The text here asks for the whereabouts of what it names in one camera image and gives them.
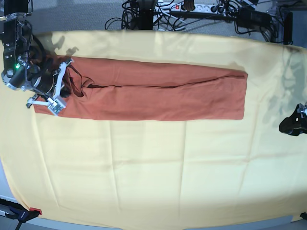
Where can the orange T-shirt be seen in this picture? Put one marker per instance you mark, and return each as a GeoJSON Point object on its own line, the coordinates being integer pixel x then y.
{"type": "Point", "coordinates": [107, 89]}

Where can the black table leg post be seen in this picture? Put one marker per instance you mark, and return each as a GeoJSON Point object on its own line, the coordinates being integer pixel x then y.
{"type": "Point", "coordinates": [145, 18]}

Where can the black power adapter box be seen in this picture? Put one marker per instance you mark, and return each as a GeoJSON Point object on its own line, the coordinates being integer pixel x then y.
{"type": "Point", "coordinates": [248, 17]}

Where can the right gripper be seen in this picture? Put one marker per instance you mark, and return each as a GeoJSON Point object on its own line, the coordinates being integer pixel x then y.
{"type": "Point", "coordinates": [45, 84]}

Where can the black upright box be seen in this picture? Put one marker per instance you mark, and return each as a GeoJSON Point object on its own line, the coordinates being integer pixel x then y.
{"type": "Point", "coordinates": [288, 28]}

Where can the black clamp at right edge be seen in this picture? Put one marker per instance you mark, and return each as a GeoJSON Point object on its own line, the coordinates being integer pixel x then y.
{"type": "Point", "coordinates": [303, 216]}

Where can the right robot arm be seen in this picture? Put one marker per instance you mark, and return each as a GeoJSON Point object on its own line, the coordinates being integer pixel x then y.
{"type": "Point", "coordinates": [27, 66]}

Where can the yellow table cloth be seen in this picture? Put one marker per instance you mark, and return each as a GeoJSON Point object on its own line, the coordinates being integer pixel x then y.
{"type": "Point", "coordinates": [151, 175]}

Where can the white power strip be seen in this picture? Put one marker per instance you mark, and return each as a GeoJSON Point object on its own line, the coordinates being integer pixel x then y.
{"type": "Point", "coordinates": [198, 8]}

